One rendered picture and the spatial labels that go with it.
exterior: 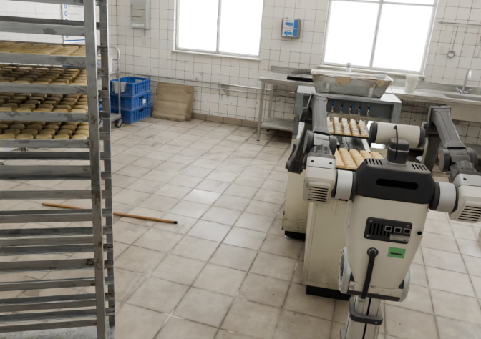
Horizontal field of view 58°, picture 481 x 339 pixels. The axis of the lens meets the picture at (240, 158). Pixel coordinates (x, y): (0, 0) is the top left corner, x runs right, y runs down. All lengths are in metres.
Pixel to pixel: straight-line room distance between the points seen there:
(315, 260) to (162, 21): 5.18
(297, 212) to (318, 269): 0.71
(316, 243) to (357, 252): 1.28
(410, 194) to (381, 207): 0.09
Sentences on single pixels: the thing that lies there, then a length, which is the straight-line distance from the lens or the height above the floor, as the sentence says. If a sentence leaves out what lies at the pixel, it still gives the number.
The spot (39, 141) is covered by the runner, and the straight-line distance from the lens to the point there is 1.55.
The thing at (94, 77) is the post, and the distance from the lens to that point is 1.44.
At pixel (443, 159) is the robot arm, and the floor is 1.27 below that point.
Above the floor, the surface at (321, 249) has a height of 0.35.
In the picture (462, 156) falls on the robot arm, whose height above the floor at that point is 1.29.
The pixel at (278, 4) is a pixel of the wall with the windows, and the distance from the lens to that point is 6.56.
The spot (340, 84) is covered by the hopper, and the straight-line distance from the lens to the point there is 3.17.
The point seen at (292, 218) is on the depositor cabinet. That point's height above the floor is 0.20.
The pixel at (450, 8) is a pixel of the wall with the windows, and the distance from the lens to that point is 6.48.
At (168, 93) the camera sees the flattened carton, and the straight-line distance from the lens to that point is 7.04.
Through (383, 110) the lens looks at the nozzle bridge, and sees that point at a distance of 3.26.
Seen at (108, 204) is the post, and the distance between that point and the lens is 2.07.
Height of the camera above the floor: 1.68
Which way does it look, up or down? 19 degrees down
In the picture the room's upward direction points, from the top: 4 degrees clockwise
